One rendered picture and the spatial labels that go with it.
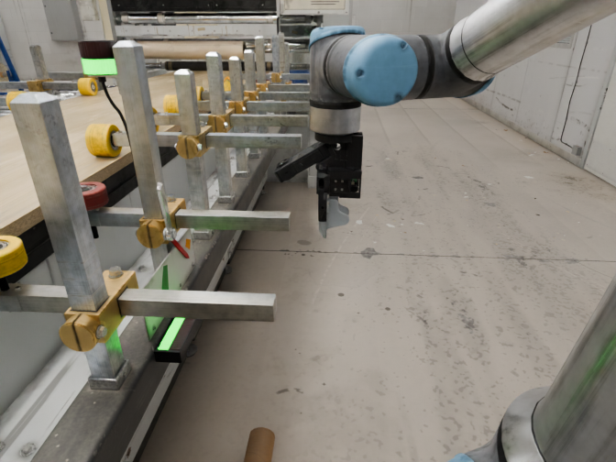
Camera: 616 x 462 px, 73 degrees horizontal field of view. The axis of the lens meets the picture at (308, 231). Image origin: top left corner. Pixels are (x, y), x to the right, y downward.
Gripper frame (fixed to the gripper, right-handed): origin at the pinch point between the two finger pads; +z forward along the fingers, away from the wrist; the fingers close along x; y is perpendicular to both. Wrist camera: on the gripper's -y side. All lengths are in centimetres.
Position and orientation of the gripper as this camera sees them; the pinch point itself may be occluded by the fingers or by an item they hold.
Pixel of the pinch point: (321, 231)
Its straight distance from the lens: 83.8
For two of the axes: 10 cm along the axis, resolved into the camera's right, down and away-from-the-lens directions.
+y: 10.0, 0.3, -0.6
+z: 0.0, 9.0, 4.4
